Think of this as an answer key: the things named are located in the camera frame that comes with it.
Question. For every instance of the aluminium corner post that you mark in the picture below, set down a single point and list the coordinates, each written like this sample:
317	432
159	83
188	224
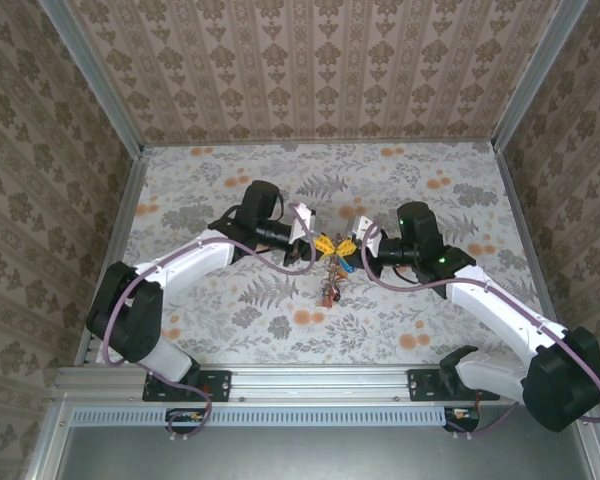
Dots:
540	75
95	80

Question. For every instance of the aluminium mounting rail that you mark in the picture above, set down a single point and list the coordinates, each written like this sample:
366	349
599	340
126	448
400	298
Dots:
320	382

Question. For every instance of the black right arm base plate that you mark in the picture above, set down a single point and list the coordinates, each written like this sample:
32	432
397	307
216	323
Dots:
422	385

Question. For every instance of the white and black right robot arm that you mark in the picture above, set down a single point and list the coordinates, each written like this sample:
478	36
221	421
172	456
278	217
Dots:
500	305

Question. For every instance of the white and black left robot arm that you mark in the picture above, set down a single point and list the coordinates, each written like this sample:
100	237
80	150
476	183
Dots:
190	260

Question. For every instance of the aluminium side rail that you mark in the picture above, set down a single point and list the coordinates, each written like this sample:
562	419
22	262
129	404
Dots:
124	225
520	220

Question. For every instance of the large metal keyring with keys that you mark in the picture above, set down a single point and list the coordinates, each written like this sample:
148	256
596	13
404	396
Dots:
334	285

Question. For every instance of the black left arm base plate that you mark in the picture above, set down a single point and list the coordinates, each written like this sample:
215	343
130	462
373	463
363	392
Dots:
220	385

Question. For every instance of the grey metal panel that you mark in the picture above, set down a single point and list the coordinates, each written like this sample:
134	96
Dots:
320	455

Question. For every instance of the aluminium back rail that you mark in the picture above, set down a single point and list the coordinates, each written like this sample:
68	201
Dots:
320	144

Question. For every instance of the black connector board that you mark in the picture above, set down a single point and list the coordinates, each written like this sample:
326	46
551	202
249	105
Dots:
462	417
180	420

